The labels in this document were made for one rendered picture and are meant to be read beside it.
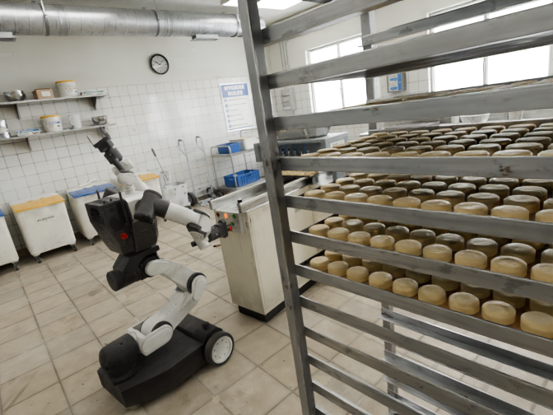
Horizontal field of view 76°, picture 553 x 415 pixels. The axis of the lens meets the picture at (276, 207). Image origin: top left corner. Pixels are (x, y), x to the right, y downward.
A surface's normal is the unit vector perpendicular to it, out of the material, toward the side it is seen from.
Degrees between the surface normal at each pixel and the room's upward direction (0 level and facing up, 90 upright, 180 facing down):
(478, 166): 90
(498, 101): 90
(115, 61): 90
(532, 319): 0
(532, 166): 90
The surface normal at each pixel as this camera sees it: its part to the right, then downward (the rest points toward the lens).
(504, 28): -0.71, 0.29
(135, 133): 0.65, 0.11
